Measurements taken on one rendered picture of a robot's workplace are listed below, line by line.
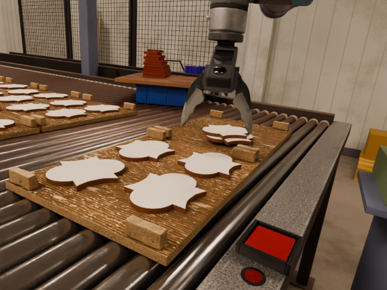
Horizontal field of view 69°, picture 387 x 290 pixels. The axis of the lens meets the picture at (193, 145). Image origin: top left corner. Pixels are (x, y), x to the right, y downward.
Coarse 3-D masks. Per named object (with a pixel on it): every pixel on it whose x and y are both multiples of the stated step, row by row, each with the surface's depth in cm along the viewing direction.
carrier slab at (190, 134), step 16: (176, 128) 94; (192, 128) 96; (256, 128) 103; (272, 128) 105; (192, 144) 79; (208, 144) 80; (224, 144) 81; (256, 144) 84; (272, 144) 85; (256, 160) 71
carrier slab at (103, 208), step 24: (120, 144) 74; (48, 168) 56; (144, 168) 60; (168, 168) 61; (24, 192) 48; (48, 192) 47; (72, 192) 48; (96, 192) 49; (120, 192) 49; (216, 192) 52; (72, 216) 42; (96, 216) 42; (120, 216) 42; (144, 216) 43; (168, 216) 43; (192, 216) 44; (120, 240) 38; (168, 240) 38; (168, 264) 35
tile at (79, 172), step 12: (60, 168) 54; (72, 168) 55; (84, 168) 55; (96, 168) 56; (108, 168) 56; (120, 168) 56; (48, 180) 50; (60, 180) 49; (72, 180) 50; (84, 180) 50; (96, 180) 51; (108, 180) 52
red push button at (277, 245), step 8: (256, 232) 42; (264, 232) 42; (272, 232) 42; (248, 240) 40; (256, 240) 40; (264, 240) 40; (272, 240) 41; (280, 240) 41; (288, 240) 41; (256, 248) 39; (264, 248) 39; (272, 248) 39; (280, 248) 39; (288, 248) 39; (280, 256) 37; (288, 256) 38
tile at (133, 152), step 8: (128, 144) 71; (136, 144) 71; (144, 144) 72; (152, 144) 72; (160, 144) 73; (168, 144) 73; (120, 152) 65; (128, 152) 65; (136, 152) 66; (144, 152) 66; (152, 152) 67; (160, 152) 67; (168, 152) 69; (128, 160) 63; (136, 160) 63; (144, 160) 64; (152, 160) 64
